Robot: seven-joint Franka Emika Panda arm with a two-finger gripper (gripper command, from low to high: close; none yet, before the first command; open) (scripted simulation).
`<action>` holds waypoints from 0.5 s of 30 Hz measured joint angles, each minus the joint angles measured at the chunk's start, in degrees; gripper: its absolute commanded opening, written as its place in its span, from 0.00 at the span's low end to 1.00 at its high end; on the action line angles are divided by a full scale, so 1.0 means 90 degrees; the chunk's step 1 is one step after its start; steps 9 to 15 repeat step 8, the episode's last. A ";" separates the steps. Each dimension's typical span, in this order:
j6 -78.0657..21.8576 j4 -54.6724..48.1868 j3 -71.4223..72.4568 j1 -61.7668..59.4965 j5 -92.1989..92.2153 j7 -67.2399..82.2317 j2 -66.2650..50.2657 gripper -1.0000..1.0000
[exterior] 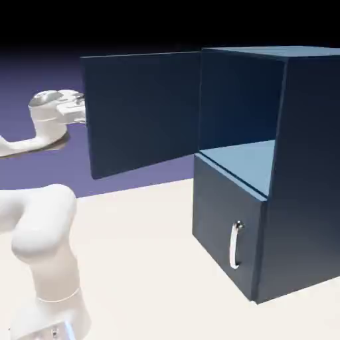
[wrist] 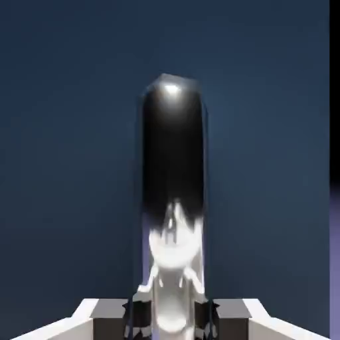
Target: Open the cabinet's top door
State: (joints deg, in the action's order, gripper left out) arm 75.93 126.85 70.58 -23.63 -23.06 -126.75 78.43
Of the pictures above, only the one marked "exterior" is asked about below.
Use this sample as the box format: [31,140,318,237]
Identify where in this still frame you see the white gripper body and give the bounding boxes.
[56,102,87,125]

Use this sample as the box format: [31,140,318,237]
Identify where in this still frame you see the large dark blue cabinet door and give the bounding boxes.
[80,50,202,181]

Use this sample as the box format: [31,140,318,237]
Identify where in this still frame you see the small dark blue cabinet door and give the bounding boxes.
[192,153,268,303]

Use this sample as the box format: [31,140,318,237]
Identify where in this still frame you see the dark blue cabinet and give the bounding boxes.
[192,46,340,305]

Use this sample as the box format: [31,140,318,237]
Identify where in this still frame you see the curved silver door handle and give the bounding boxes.
[229,220,245,270]

